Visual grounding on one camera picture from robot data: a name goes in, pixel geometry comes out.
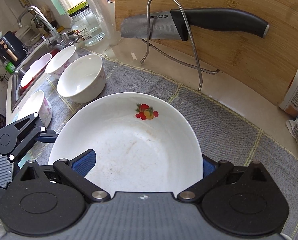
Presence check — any white plastic bag roll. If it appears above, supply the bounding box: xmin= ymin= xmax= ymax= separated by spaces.
xmin=53 ymin=0 xmax=72 ymax=18

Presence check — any chrome kitchen faucet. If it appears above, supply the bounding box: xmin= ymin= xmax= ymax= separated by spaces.
xmin=17 ymin=5 xmax=80 ymax=47

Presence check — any steel kitchen sink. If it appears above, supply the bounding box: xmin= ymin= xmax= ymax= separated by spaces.
xmin=7 ymin=42 xmax=64 ymax=112

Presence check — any grey checked dish towel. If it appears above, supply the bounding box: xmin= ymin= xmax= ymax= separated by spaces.
xmin=12 ymin=55 xmax=298 ymax=240

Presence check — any red and white basin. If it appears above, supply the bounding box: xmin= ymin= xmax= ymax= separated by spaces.
xmin=21 ymin=48 xmax=60 ymax=89

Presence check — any bamboo cutting board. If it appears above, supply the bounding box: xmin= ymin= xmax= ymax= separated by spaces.
xmin=115 ymin=0 xmax=298 ymax=105

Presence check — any white floral bowl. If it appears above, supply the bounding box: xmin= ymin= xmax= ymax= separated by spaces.
xmin=45 ymin=45 xmax=78 ymax=79
xmin=13 ymin=90 xmax=53 ymax=128

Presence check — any white floral bowl back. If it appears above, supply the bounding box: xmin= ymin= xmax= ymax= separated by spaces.
xmin=45 ymin=45 xmax=78 ymax=79

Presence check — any glass jar green lid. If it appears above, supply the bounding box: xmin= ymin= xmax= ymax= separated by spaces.
xmin=67 ymin=1 xmax=105 ymax=47

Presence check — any black air fryer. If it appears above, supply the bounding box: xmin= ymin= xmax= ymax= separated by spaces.
xmin=0 ymin=31 xmax=27 ymax=67

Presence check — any white floral bowl front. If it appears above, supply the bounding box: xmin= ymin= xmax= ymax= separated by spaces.
xmin=13 ymin=90 xmax=53 ymax=128

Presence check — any white fruit plate back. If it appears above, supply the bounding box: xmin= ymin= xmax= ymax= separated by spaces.
xmin=49 ymin=92 xmax=203 ymax=194

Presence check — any clear plastic wrap roll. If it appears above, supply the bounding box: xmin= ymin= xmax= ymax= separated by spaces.
xmin=87 ymin=0 xmax=121 ymax=46

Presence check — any plain white bowl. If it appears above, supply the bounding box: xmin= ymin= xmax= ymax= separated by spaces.
xmin=57 ymin=54 xmax=106 ymax=103

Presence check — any metal wire board stand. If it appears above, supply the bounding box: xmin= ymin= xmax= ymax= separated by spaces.
xmin=139 ymin=0 xmax=221 ymax=92

